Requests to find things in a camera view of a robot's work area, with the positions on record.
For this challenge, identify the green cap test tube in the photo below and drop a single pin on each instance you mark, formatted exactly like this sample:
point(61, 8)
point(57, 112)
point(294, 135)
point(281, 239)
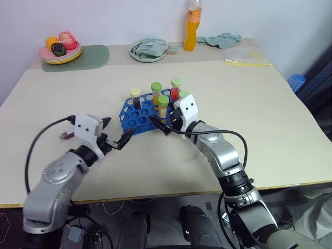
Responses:
point(183, 94)

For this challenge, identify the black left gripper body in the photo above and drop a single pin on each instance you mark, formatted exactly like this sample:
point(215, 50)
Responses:
point(105, 144)

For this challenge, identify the clear plastic sheet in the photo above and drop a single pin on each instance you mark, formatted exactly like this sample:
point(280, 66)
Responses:
point(311, 207)

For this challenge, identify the orange toy food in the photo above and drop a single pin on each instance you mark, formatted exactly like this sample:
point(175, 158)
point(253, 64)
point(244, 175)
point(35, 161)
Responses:
point(50, 41)

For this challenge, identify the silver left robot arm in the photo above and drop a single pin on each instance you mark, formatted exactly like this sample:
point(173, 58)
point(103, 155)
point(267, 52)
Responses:
point(52, 181)

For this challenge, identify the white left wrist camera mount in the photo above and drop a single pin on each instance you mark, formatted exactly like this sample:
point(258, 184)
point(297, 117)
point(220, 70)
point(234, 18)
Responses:
point(85, 129)

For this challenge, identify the grey connector box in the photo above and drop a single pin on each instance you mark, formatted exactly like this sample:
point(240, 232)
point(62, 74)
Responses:
point(75, 233)

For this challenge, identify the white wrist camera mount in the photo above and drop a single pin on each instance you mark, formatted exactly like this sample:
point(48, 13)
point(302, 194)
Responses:
point(85, 129)
point(188, 109)

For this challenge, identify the clear yellow zip bag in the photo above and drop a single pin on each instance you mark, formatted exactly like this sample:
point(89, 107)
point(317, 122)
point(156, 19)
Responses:
point(243, 57)

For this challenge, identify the green cap orange liquid tube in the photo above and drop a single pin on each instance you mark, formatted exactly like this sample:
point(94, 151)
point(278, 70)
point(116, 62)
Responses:
point(156, 86)

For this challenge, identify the green cap yellow liquid tube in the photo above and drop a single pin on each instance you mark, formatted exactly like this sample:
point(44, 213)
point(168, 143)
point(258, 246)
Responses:
point(163, 109)

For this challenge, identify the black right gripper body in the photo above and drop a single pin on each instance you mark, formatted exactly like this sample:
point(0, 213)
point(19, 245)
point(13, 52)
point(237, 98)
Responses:
point(177, 119)

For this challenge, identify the pink toy food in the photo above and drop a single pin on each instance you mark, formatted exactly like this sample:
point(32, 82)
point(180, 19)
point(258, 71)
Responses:
point(68, 40)

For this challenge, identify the orange soda plastic bottle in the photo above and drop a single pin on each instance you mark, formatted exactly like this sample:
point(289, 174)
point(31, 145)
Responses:
point(191, 33)

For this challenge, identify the pale green bowl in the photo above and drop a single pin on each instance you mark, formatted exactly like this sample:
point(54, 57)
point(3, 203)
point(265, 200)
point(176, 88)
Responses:
point(147, 59)

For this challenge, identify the green placemat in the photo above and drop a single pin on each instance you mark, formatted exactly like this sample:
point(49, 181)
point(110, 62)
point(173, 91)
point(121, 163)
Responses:
point(90, 57)

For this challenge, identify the cream cap dark red tube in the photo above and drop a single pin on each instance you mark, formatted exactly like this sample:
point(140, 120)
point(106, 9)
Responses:
point(136, 99)

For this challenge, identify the yellow plate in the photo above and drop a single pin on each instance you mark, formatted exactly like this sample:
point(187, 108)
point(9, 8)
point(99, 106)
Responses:
point(77, 55)

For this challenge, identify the green cap red liquid tube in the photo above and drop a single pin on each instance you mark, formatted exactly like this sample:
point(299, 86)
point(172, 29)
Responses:
point(176, 90)

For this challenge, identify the crumpled green cloth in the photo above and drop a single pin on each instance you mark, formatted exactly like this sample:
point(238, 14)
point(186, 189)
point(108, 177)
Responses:
point(223, 41)

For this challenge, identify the pale green plate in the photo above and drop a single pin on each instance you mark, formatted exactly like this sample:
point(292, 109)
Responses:
point(61, 62)

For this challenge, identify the dark furniture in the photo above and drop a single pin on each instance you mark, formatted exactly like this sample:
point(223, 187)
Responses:
point(321, 85)

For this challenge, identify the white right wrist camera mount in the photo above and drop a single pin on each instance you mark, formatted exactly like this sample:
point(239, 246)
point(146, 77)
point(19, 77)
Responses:
point(188, 109)

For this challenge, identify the grey green fabric pouch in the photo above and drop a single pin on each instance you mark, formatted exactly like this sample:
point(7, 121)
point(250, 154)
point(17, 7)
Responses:
point(150, 48)

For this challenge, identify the red liquid loose test tube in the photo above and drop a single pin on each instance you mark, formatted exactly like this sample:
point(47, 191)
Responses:
point(67, 135)

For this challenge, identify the pink plate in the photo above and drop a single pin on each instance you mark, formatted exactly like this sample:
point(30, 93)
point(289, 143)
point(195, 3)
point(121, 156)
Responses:
point(45, 53)

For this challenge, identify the blue bottle cap object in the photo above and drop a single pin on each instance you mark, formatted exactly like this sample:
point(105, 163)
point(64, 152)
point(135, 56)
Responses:
point(297, 82)

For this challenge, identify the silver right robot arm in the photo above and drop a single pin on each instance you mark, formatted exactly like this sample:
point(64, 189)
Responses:
point(220, 150)

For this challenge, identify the black green toy food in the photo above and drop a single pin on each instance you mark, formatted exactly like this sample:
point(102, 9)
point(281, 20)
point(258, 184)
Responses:
point(58, 49)

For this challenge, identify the blue test tube rack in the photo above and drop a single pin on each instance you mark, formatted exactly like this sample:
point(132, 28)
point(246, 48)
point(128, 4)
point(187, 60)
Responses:
point(137, 119)

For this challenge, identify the large dark rounded shape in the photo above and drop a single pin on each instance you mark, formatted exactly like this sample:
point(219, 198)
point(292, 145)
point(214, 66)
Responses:
point(199, 228)

